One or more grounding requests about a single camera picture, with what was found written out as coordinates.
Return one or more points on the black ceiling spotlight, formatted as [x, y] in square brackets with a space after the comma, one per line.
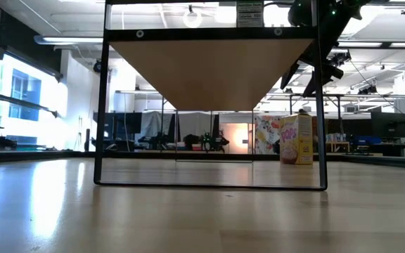
[343, 58]
[368, 90]

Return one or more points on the dark background robot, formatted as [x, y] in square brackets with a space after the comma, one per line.
[206, 142]

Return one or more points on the black frame wooden shelf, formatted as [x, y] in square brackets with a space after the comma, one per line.
[211, 70]

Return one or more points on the black background table frame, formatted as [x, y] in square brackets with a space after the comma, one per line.
[329, 95]

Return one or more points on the blue flat box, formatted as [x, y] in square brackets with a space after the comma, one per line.
[364, 140]

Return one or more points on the white draped cloth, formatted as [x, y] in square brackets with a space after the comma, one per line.
[153, 123]

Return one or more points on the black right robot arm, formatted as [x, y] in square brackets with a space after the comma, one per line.
[336, 24]

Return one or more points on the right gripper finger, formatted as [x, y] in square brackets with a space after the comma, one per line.
[309, 86]
[289, 77]

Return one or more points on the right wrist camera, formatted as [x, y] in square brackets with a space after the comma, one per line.
[334, 72]

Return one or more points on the yellow Pops cereal box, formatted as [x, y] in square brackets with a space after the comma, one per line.
[250, 14]
[295, 140]

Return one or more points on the colourful floral poster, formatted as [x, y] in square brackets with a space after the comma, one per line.
[265, 133]

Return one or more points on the long ceiling light strip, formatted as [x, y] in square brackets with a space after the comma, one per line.
[72, 39]
[364, 44]

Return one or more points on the dark slanted beam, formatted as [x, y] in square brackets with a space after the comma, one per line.
[30, 105]

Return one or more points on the dark round wall camera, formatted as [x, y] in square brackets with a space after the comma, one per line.
[96, 66]

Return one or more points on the small wooden side table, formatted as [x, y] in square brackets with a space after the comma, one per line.
[339, 143]

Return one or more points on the black narrow post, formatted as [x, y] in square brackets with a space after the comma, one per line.
[87, 140]

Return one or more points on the orange lit panel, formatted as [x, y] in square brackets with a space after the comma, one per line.
[237, 137]

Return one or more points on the black aluminium table frame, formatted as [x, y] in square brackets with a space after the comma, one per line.
[30, 155]

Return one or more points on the dark computer monitor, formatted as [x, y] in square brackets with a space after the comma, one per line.
[389, 124]
[128, 123]

